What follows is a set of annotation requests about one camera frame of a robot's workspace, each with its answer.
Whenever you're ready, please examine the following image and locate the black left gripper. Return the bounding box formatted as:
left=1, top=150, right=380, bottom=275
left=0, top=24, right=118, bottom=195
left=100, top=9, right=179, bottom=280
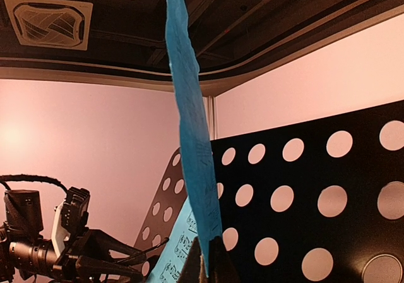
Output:
left=1, top=190, right=145, bottom=282

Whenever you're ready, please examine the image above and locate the blue sheet music page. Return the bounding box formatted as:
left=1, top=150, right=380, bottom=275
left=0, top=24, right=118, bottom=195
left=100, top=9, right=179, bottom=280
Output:
left=165, top=0, right=222, bottom=275

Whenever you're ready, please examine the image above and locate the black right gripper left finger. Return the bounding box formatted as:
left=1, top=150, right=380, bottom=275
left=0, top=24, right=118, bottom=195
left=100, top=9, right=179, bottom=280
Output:
left=178, top=237, right=201, bottom=283

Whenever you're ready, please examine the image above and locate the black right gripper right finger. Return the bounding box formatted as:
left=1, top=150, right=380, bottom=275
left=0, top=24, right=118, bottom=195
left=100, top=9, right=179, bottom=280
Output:
left=208, top=236, right=241, bottom=283

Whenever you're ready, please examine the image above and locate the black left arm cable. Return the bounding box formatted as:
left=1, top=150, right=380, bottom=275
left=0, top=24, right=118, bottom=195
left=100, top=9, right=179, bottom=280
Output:
left=0, top=174, right=69, bottom=192

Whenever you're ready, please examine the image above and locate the square ceiling air vent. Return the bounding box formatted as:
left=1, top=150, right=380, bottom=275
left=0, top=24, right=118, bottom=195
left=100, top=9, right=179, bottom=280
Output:
left=4, top=0, right=93, bottom=51

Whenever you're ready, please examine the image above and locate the black perforated music stand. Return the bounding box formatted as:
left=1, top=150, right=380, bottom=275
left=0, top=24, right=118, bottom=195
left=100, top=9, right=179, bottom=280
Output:
left=132, top=99, right=404, bottom=283

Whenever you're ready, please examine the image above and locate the left aluminium frame post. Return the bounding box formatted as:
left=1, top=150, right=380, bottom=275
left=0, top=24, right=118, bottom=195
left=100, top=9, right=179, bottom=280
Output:
left=206, top=96, right=217, bottom=140

